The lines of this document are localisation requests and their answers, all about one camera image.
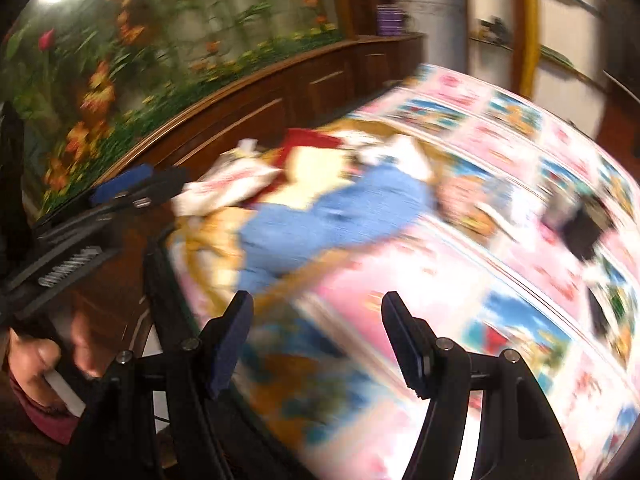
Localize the printed tablecloth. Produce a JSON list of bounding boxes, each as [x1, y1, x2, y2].
[[165, 61, 640, 480]]

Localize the person's left forearm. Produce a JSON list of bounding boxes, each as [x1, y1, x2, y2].
[[9, 370, 83, 447]]

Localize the person's left hand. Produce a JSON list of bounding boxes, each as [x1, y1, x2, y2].
[[9, 309, 104, 411]]

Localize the curved yellow wooden post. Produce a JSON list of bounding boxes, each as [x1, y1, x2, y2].
[[514, 0, 542, 102]]

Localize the wooden cabinet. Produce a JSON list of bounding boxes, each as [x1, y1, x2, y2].
[[35, 31, 427, 346]]

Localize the green item on shelf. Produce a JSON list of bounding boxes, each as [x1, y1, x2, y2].
[[537, 44, 577, 70]]

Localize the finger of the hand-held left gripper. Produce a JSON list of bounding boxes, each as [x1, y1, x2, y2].
[[90, 162, 154, 207], [32, 166, 189, 247]]

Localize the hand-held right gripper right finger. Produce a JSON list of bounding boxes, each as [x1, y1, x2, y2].
[[381, 291, 582, 480]]

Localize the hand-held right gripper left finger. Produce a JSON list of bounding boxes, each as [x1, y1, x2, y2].
[[57, 290, 255, 480]]

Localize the red foil packet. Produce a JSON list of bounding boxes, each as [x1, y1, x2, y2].
[[281, 127, 342, 162]]

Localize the blue towel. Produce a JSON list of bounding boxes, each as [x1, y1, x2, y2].
[[236, 161, 435, 297]]

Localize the black container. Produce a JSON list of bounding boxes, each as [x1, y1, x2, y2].
[[544, 194, 617, 262]]

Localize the flower wall poster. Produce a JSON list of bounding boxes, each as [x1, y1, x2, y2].
[[0, 0, 352, 227]]

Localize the yellow towel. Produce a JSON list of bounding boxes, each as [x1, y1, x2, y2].
[[169, 129, 437, 313]]

